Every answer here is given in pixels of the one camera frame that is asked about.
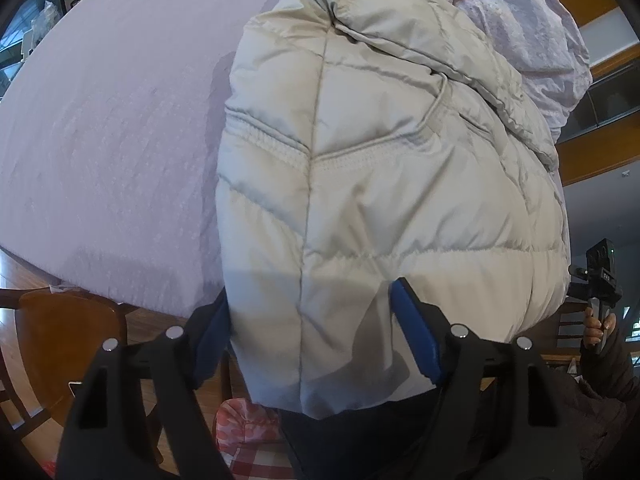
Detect beige puffer jacket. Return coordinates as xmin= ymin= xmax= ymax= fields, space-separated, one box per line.
xmin=215 ymin=0 xmax=573 ymax=421

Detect person's right hand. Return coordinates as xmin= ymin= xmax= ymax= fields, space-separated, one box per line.
xmin=580 ymin=305 xmax=619 ymax=357

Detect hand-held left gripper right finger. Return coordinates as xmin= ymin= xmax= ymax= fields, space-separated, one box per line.
xmin=390 ymin=277 xmax=583 ymax=480

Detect person's dark pants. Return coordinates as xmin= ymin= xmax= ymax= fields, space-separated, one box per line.
xmin=279 ymin=390 xmax=451 ymax=480

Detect floral lavender duvet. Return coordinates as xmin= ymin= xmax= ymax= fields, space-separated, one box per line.
xmin=410 ymin=0 xmax=593 ymax=136

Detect person's right forearm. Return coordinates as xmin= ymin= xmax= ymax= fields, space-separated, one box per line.
xmin=575 ymin=327 xmax=640 ymax=403

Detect red white patterned cloth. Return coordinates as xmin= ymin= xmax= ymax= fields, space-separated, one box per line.
xmin=214 ymin=397 xmax=293 ymax=480

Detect window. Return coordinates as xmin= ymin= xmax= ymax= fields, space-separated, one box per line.
xmin=0 ymin=0 xmax=66 ymax=93

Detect wooden wardrobe with glass panels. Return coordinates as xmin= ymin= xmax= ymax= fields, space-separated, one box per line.
xmin=552 ymin=0 xmax=640 ymax=186

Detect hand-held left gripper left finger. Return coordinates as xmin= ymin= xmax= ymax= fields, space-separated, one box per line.
xmin=56 ymin=290 xmax=236 ymax=480

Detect wooden chair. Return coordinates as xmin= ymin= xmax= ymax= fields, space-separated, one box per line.
xmin=0 ymin=287 xmax=236 ymax=463

